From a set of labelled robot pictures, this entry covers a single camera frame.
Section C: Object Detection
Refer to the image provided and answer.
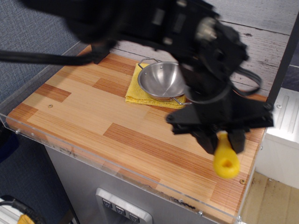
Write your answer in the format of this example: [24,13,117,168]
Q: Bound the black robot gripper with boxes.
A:
[166,91,274,154]

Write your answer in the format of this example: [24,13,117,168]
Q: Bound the silver toy fridge cabinet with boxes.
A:
[46,147,225,224]

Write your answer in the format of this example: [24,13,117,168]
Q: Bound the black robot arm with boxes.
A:
[23,0,273,154]

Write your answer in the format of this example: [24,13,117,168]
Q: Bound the yellow folded cloth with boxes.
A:
[125,63,184,109]

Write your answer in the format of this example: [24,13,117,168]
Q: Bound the silver dispenser button panel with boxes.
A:
[95,188,153,224]

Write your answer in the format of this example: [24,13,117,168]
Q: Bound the dark right shelf post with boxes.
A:
[266,15,299,104]

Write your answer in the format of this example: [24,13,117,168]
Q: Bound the white ridged side counter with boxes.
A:
[256,88,299,188]

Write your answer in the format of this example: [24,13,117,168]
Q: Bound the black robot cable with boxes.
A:
[0,50,94,66]

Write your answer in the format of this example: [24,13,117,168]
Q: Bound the yellow handled white toy knife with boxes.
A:
[213,132,240,179]

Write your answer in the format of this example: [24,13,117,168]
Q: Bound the stainless steel bowl with handles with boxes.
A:
[137,58,190,105]

